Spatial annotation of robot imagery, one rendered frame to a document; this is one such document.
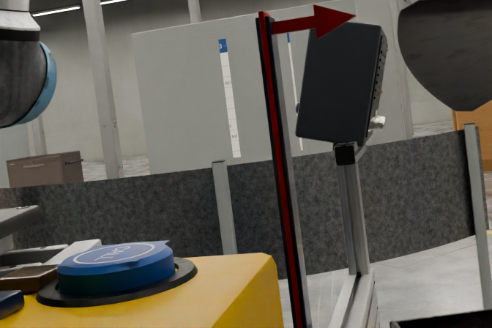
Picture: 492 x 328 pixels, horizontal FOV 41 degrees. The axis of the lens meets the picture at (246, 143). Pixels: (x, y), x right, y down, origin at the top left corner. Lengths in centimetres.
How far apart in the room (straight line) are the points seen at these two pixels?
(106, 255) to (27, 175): 699
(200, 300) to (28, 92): 69
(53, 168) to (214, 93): 184
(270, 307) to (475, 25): 26
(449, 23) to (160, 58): 650
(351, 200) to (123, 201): 134
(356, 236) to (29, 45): 53
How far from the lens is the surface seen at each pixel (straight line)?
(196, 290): 21
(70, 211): 235
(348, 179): 100
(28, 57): 87
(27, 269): 26
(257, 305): 22
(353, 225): 101
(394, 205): 234
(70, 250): 77
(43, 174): 713
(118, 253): 24
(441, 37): 45
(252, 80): 658
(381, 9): 472
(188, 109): 678
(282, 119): 46
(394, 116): 469
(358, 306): 87
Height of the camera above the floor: 113
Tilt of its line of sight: 3 degrees down
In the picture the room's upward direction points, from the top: 7 degrees counter-clockwise
